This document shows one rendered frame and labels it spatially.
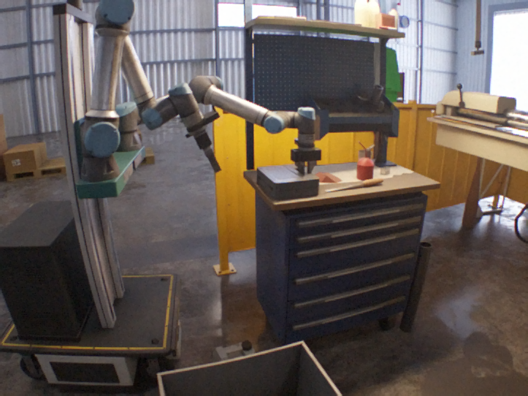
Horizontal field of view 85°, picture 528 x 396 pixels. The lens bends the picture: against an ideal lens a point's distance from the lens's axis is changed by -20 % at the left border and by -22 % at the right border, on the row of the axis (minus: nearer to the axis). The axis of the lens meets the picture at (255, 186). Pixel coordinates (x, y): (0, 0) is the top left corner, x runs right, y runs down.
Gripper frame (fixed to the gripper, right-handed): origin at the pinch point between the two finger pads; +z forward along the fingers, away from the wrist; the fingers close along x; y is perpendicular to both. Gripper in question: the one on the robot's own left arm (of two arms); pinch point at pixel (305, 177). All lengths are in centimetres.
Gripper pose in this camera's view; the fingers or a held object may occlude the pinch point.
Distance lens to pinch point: 160.5
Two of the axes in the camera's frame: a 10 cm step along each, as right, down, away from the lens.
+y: 2.9, 2.9, -9.1
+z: 0.1, 9.5, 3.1
